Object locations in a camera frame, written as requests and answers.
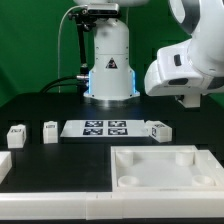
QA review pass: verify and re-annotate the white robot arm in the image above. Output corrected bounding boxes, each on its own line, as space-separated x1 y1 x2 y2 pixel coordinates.
73 0 224 108

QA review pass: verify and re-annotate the rear camera bar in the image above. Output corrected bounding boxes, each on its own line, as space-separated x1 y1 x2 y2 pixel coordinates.
87 3 119 16

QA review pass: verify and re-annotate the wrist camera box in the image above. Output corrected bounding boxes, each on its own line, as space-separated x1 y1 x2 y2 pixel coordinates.
157 41 202 84

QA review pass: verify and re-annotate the black cable bundle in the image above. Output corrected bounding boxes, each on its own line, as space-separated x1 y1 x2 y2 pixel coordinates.
39 76 81 94

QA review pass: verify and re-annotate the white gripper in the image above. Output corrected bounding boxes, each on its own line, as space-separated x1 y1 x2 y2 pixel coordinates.
144 61 224 108

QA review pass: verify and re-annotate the white U-shaped obstacle fence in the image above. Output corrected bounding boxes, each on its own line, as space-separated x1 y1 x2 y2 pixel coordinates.
0 149 224 221

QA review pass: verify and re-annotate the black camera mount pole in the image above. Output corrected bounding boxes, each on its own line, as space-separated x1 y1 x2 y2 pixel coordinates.
69 9 96 92

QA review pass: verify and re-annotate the white marker base plate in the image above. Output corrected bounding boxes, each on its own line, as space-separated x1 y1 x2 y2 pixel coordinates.
61 120 147 138

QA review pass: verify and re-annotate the white cable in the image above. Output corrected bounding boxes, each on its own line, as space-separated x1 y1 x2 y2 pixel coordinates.
57 4 84 94

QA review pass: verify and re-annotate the white square table top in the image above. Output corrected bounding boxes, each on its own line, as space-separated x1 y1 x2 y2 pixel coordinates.
111 145 224 192

